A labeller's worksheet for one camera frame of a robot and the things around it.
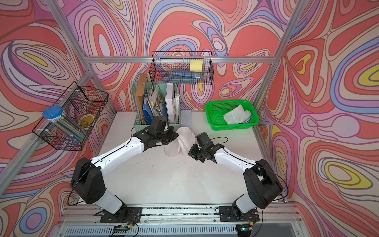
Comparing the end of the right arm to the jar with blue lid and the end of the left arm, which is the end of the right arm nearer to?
the end of the left arm

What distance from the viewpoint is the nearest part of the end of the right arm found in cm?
64

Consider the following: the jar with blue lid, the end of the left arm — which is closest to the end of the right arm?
the end of the left arm
